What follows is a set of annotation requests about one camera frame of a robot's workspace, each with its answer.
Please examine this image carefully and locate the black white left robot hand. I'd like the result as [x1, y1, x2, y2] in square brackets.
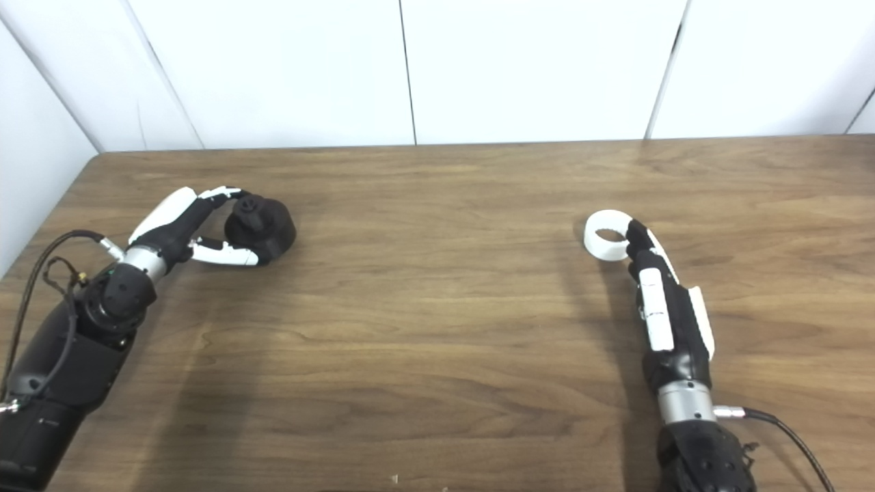
[128, 186, 261, 267]

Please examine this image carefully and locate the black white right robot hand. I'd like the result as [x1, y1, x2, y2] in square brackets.
[625, 219, 716, 394]

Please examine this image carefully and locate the round black geared part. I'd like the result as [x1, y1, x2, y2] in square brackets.
[224, 194, 297, 266]

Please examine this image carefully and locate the white plastic ring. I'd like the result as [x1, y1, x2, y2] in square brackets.
[584, 210, 634, 262]

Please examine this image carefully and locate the thin left arm wire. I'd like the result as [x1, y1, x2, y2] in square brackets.
[21, 256, 88, 400]

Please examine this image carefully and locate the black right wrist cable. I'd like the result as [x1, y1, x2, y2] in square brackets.
[713, 405, 836, 492]

